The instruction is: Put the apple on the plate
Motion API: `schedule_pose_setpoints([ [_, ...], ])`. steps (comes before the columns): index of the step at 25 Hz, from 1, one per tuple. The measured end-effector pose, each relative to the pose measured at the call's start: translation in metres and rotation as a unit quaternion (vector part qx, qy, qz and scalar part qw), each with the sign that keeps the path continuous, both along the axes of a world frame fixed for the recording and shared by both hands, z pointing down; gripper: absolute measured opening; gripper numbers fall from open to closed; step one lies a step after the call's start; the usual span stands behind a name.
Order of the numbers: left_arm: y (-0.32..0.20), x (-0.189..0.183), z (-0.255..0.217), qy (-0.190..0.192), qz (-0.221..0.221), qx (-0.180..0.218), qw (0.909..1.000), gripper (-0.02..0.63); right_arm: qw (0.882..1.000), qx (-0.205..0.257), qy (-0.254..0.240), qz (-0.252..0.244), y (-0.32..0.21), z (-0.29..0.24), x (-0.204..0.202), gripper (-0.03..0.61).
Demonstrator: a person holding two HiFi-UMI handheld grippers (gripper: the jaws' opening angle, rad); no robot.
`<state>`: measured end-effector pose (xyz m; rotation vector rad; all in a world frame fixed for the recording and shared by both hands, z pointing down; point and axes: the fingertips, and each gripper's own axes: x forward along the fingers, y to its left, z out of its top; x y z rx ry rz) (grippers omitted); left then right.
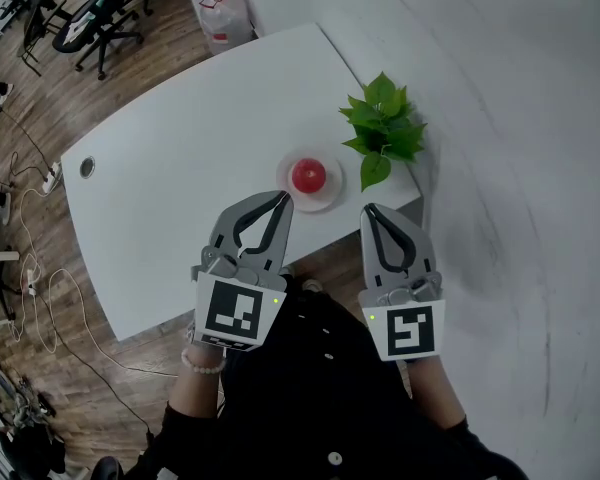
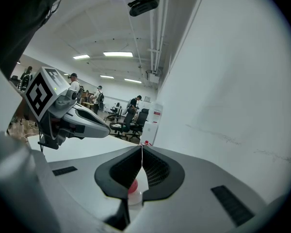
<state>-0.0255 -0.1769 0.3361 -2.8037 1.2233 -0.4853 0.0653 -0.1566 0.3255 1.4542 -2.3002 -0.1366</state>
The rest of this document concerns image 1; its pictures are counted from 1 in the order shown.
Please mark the person's right forearm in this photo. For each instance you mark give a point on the person's right forearm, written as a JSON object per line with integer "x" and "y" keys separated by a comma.
{"x": 435, "y": 393}

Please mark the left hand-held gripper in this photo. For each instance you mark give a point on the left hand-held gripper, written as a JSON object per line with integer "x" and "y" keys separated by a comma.
{"x": 232, "y": 310}

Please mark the person's left forearm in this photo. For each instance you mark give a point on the person's left forearm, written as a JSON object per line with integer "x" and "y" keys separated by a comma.
{"x": 197, "y": 393}

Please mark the red apple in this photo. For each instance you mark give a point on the red apple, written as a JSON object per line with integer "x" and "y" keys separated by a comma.
{"x": 309, "y": 175}

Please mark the green leafy potted plant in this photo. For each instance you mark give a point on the green leafy potted plant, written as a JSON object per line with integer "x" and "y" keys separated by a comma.
{"x": 385, "y": 123}

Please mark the person's light shoe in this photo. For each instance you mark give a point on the person's light shoe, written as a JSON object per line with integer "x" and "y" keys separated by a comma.
{"x": 312, "y": 285}

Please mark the person's black clothing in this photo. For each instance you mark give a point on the person's black clothing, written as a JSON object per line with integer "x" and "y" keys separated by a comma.
{"x": 320, "y": 398}

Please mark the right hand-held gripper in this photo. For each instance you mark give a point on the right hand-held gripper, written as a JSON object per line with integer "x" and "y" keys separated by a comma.
{"x": 410, "y": 330}

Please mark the clear water bottle red cap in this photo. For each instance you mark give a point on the clear water bottle red cap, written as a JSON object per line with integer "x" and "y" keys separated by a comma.
{"x": 225, "y": 23}

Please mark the white round plate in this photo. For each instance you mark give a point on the white round plate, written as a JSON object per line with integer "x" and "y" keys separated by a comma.
{"x": 333, "y": 188}

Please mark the white power strip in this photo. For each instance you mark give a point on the white power strip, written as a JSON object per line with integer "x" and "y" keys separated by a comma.
{"x": 51, "y": 177}
{"x": 32, "y": 282}

